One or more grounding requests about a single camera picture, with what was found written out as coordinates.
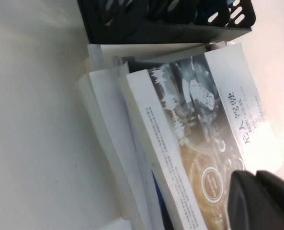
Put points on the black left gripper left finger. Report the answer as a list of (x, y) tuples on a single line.
[(249, 206)]

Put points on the white autonomous driving book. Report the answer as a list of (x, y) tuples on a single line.
[(204, 115)]

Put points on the dark robot book orange print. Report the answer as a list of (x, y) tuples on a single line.
[(103, 100)]

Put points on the black plastic book stand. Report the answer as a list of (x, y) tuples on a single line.
[(156, 26)]

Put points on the white book with barcode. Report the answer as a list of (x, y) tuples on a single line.
[(108, 51)]

